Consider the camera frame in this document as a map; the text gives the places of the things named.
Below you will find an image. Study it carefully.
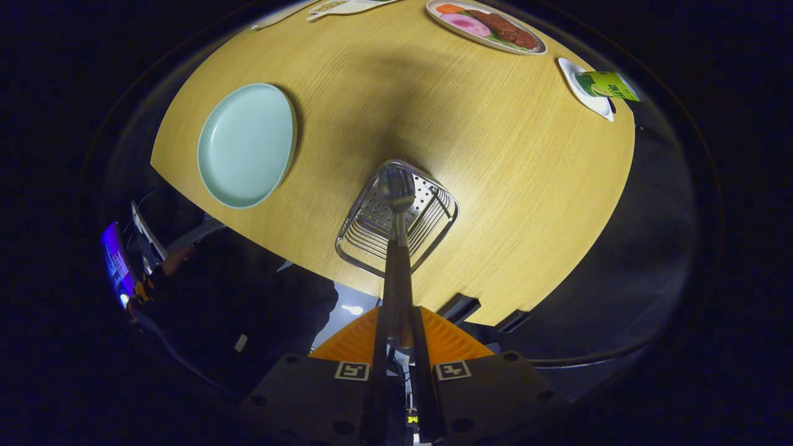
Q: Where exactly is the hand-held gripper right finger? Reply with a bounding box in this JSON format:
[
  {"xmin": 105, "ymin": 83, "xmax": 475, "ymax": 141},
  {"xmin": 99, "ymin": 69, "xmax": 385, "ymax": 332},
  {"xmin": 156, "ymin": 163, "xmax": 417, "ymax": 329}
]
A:
[{"xmin": 409, "ymin": 305, "xmax": 569, "ymax": 446}]

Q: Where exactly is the wooden handle metal fork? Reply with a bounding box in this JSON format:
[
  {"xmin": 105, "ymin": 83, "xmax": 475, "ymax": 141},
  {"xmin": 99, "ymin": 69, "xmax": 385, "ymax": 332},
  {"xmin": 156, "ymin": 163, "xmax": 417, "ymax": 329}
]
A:
[{"xmin": 381, "ymin": 208, "xmax": 414, "ymax": 354}]

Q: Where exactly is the black table clamp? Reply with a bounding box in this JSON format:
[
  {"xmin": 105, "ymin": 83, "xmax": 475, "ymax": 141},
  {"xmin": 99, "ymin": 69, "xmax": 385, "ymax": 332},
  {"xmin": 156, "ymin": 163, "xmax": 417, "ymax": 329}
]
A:
[
  {"xmin": 437, "ymin": 294, "xmax": 481, "ymax": 325},
  {"xmin": 496, "ymin": 310, "xmax": 532, "ymax": 334}
]

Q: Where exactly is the light grey laptop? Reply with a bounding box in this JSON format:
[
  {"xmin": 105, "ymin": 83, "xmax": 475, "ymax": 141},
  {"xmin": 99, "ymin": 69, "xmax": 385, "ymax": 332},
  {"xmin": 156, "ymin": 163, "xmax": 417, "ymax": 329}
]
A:
[{"xmin": 130, "ymin": 199, "xmax": 169, "ymax": 261}]

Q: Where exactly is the brown grilled meat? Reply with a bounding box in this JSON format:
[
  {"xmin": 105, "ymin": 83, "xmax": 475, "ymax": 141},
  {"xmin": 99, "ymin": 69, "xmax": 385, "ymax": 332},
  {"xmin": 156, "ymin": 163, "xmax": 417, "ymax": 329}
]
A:
[{"xmin": 465, "ymin": 9, "xmax": 540, "ymax": 50}]

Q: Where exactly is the green lettuce leaf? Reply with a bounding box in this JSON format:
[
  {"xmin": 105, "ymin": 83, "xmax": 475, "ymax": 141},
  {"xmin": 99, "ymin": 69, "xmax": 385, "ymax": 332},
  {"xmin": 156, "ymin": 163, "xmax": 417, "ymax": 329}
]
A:
[{"xmin": 477, "ymin": 31, "xmax": 527, "ymax": 51}]

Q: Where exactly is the purple lit monitor screen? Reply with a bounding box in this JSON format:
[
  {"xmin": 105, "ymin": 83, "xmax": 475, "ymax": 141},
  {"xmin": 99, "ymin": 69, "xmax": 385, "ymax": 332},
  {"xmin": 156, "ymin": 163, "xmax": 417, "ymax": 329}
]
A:
[{"xmin": 102, "ymin": 222, "xmax": 137, "ymax": 310}]

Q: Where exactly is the green label drink bottle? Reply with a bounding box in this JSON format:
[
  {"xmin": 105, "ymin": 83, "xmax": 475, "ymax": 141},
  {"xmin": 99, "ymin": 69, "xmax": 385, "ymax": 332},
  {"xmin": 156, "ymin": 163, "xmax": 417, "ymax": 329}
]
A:
[{"xmin": 574, "ymin": 71, "xmax": 642, "ymax": 102}]

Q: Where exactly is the metal wire cutlery basket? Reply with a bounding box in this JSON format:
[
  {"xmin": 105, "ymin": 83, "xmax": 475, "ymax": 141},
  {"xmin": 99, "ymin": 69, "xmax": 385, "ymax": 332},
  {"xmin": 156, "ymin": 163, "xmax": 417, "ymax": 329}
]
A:
[{"xmin": 335, "ymin": 159, "xmax": 460, "ymax": 278}]

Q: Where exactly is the white divided snack dish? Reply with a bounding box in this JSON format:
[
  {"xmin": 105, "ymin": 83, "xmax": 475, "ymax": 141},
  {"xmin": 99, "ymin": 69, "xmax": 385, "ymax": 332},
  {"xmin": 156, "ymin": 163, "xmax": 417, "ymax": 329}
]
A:
[{"xmin": 307, "ymin": 0, "xmax": 397, "ymax": 21}]

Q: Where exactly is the pale teal round plate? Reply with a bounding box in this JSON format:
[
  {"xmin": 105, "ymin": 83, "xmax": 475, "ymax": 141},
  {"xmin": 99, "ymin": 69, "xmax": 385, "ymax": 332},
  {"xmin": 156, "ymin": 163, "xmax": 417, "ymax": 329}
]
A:
[{"xmin": 197, "ymin": 83, "xmax": 298, "ymax": 209}]

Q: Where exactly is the pink ham slice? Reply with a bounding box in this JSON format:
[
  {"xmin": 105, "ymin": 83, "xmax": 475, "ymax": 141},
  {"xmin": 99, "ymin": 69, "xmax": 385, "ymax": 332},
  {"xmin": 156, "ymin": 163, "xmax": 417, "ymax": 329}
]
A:
[{"xmin": 440, "ymin": 13, "xmax": 491, "ymax": 38}]

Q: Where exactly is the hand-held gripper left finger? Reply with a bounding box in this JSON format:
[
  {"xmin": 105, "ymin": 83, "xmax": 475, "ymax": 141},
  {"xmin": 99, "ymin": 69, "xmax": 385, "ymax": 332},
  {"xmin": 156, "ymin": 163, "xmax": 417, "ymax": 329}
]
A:
[{"xmin": 239, "ymin": 307, "xmax": 397, "ymax": 446}]

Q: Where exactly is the beige round food plate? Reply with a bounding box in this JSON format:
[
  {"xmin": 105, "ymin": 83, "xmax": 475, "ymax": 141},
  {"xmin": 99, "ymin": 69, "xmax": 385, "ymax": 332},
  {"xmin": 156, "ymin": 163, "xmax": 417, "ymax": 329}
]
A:
[{"xmin": 426, "ymin": 0, "xmax": 548, "ymax": 56}]

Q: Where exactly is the white square coaster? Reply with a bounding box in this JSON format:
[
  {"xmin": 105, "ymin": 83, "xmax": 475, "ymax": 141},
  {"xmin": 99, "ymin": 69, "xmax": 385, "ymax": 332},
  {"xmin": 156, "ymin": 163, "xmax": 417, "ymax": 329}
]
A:
[{"xmin": 558, "ymin": 58, "xmax": 615, "ymax": 123}]

